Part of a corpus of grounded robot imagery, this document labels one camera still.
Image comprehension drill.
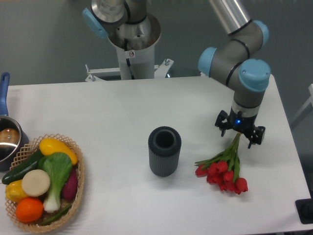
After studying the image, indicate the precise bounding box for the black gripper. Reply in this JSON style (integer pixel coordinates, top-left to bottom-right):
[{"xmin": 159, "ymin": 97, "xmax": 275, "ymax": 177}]
[{"xmin": 215, "ymin": 109, "xmax": 266, "ymax": 149}]

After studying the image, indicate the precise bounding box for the red tulip bouquet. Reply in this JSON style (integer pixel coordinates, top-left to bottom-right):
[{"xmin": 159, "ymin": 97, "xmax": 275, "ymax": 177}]
[{"xmin": 195, "ymin": 133, "xmax": 248, "ymax": 195}]

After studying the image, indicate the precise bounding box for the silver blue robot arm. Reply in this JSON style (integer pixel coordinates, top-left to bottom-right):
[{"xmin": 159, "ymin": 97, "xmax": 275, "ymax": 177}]
[{"xmin": 198, "ymin": 0, "xmax": 271, "ymax": 145}]

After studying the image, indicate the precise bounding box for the dark grey ribbed vase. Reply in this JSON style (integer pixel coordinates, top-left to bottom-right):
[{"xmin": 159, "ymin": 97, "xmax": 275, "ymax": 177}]
[{"xmin": 148, "ymin": 126, "xmax": 182, "ymax": 177}]

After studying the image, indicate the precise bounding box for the black device at table edge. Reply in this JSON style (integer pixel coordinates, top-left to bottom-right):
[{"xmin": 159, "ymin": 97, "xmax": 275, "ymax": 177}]
[{"xmin": 295, "ymin": 198, "xmax": 313, "ymax": 224}]

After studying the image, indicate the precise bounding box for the purple sweet potato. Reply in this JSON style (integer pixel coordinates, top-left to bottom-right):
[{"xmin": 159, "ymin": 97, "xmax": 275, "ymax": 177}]
[{"xmin": 62, "ymin": 168, "xmax": 78, "ymax": 200}]

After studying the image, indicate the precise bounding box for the green bok choy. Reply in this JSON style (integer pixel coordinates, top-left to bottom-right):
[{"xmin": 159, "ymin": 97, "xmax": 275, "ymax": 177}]
[{"xmin": 39, "ymin": 152, "xmax": 72, "ymax": 213}]

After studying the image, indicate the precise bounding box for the green chili pepper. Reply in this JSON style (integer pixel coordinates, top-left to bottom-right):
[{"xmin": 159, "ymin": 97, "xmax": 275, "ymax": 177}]
[{"xmin": 39, "ymin": 204, "xmax": 72, "ymax": 226}]

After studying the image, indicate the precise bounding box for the yellow squash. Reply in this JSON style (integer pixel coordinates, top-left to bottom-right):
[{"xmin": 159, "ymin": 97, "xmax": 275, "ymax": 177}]
[{"xmin": 39, "ymin": 138, "xmax": 78, "ymax": 165}]

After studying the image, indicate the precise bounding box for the beige round disc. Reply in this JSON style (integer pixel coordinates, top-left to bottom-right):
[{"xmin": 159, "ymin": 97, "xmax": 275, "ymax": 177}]
[{"xmin": 22, "ymin": 169, "xmax": 50, "ymax": 197}]

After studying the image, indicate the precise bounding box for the woven wicker basket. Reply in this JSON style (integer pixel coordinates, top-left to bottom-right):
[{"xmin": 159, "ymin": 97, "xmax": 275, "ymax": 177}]
[{"xmin": 4, "ymin": 133, "xmax": 86, "ymax": 233}]

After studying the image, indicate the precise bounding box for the orange fruit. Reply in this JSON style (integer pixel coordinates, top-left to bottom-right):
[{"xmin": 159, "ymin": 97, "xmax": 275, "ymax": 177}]
[{"xmin": 15, "ymin": 197, "xmax": 44, "ymax": 223}]

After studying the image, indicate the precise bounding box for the green cucumber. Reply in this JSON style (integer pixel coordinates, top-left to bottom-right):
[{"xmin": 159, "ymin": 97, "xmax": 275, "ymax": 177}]
[{"xmin": 2, "ymin": 150, "xmax": 44, "ymax": 185}]

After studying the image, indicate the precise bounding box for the yellow bell pepper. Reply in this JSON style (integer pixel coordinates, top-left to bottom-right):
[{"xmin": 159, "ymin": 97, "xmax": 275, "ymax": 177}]
[{"xmin": 5, "ymin": 180, "xmax": 29, "ymax": 203}]

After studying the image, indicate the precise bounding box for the white metal frame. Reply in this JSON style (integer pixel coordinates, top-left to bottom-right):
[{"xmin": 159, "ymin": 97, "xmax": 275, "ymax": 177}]
[{"xmin": 290, "ymin": 84, "xmax": 313, "ymax": 129}]

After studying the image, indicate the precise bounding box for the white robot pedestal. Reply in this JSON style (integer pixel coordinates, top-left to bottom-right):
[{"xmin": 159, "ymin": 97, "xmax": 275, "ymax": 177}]
[{"xmin": 84, "ymin": 14, "xmax": 175, "ymax": 82}]

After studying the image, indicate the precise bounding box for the blue handled saucepan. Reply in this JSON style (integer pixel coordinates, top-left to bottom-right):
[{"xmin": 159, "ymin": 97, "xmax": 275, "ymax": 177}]
[{"xmin": 0, "ymin": 72, "xmax": 29, "ymax": 172}]

